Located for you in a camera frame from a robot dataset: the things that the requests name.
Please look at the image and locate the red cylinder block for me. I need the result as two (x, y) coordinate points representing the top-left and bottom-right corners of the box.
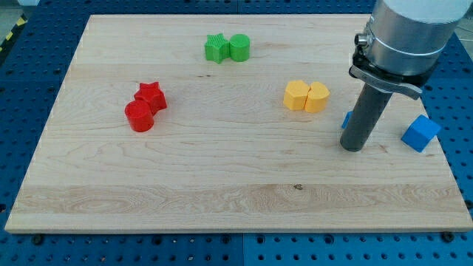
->
(124, 100), (154, 132)

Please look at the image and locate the green star block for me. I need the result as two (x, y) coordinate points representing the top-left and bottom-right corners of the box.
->
(204, 33), (230, 64)

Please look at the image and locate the green cylinder block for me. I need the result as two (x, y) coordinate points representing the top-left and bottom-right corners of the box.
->
(230, 34), (251, 62)

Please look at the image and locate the blue triangle block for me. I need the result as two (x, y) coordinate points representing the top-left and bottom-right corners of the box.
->
(341, 111), (353, 129)

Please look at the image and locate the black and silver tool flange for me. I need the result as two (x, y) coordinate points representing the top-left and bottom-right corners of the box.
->
(349, 33), (438, 100)

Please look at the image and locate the yellow pentagon block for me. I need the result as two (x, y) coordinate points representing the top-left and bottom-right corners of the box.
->
(283, 80), (310, 111)

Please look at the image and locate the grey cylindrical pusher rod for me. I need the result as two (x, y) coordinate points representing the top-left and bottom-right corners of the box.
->
(340, 83), (392, 152)

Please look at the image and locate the light wooden board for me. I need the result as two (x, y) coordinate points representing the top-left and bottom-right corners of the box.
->
(5, 15), (472, 233)

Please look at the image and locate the yellow heart block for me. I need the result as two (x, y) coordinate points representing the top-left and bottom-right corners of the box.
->
(304, 82), (330, 113)

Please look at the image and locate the red star block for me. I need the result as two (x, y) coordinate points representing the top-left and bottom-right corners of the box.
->
(134, 81), (167, 115)

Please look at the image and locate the blue cube block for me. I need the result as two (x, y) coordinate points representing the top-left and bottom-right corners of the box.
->
(401, 115), (441, 152)

